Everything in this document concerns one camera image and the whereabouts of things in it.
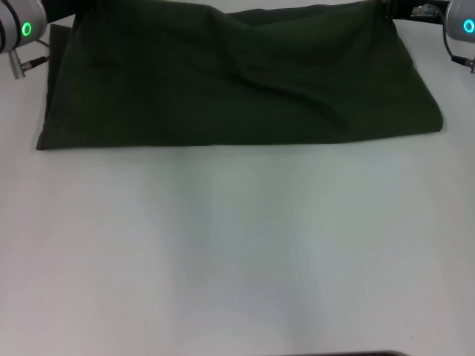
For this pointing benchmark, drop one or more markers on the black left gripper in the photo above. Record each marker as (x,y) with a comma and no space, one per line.
(61,9)

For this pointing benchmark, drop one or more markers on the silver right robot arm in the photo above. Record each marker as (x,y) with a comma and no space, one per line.
(462,20)

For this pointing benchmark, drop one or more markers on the dark green FREE T-shirt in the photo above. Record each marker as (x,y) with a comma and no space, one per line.
(222,74)

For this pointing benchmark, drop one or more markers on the dark grey torso edge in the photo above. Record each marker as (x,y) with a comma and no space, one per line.
(371,353)

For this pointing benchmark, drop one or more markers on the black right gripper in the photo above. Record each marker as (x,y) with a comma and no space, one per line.
(415,9)

